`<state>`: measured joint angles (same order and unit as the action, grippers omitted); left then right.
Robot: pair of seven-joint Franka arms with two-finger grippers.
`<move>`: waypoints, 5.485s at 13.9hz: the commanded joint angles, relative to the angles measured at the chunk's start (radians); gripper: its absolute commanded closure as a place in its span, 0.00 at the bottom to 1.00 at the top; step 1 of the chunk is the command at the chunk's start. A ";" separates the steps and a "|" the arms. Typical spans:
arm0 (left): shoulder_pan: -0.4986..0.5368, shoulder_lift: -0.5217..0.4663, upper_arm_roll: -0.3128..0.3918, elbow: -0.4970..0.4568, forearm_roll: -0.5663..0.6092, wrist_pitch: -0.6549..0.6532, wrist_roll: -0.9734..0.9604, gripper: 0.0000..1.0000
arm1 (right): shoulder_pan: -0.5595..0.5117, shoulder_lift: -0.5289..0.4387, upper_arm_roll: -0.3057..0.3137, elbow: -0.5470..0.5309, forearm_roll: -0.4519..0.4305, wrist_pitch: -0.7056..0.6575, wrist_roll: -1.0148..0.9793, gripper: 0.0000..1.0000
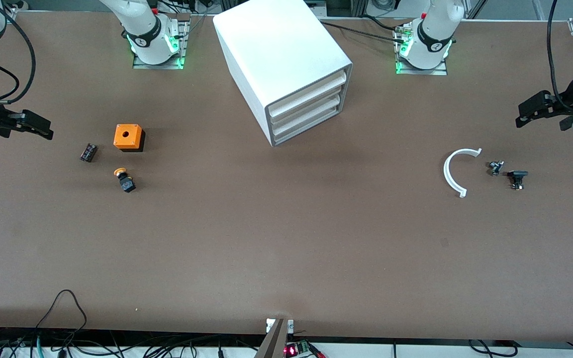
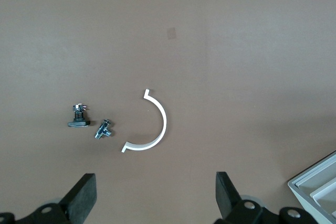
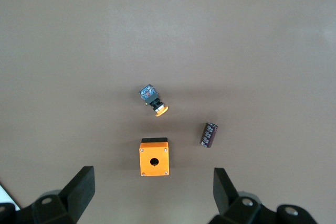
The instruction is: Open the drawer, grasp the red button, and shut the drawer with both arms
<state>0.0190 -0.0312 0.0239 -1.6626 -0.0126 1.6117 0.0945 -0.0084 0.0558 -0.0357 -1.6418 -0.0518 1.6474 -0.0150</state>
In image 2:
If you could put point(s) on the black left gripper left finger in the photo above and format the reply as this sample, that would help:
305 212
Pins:
78 197

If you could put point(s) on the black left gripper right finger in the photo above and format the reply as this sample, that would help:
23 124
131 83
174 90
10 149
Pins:
228 197

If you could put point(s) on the white drawer cabinet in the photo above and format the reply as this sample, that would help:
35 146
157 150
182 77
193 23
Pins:
296 190

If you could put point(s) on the small metal valve fitting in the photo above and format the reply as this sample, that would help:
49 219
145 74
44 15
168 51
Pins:
103 130

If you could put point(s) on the black switch component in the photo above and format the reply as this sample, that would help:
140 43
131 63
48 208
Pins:
78 123

